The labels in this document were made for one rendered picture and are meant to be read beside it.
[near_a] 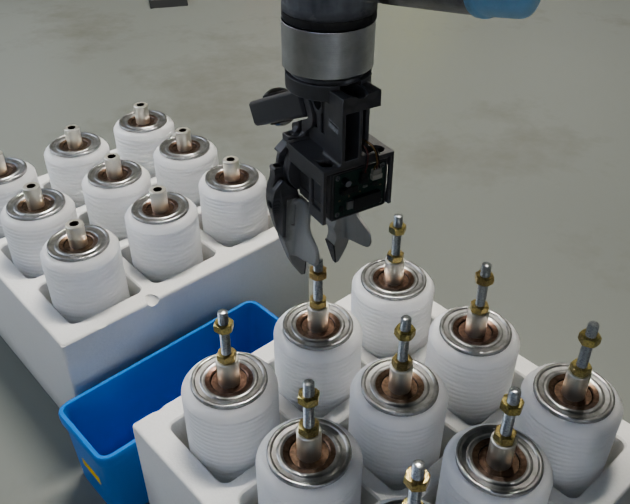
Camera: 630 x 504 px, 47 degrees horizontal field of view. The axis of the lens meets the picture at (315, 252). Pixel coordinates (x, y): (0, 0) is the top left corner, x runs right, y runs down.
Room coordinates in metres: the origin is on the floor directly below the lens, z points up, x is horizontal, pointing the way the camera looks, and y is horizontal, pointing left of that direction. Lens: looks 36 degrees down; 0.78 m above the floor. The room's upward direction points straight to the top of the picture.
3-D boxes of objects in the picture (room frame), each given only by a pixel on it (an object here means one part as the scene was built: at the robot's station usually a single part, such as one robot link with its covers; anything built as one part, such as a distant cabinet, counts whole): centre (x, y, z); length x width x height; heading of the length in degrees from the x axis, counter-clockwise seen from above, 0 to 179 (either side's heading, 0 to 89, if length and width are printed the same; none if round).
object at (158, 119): (1.07, 0.28, 0.25); 0.08 x 0.08 x 0.01
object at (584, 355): (0.49, -0.25, 0.30); 0.01 x 0.01 x 0.08
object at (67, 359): (0.90, 0.28, 0.09); 0.39 x 0.39 x 0.18; 42
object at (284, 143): (0.56, -0.01, 0.48); 0.09 x 0.08 x 0.12; 31
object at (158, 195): (0.81, 0.20, 0.26); 0.02 x 0.02 x 0.03
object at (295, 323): (0.58, 0.00, 0.25); 0.08 x 0.08 x 0.01
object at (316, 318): (0.58, 0.00, 0.26); 0.02 x 0.02 x 0.03
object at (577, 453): (0.49, -0.25, 0.16); 0.10 x 0.10 x 0.18
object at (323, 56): (0.57, -0.01, 0.57); 0.08 x 0.08 x 0.05
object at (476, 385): (0.58, -0.17, 0.16); 0.10 x 0.10 x 0.18
